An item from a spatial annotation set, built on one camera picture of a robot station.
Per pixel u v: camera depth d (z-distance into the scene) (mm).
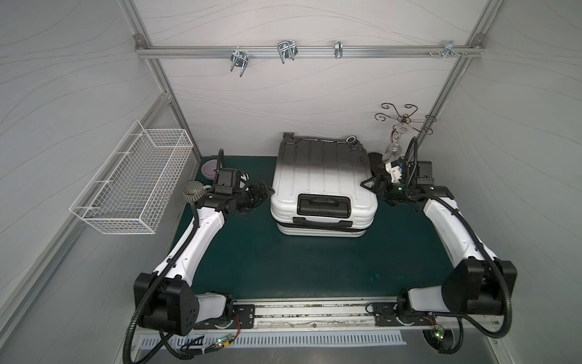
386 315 733
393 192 729
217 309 618
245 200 676
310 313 753
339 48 789
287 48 766
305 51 786
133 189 691
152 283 385
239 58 782
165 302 389
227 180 607
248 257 845
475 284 406
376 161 952
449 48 764
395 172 754
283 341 702
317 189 804
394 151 938
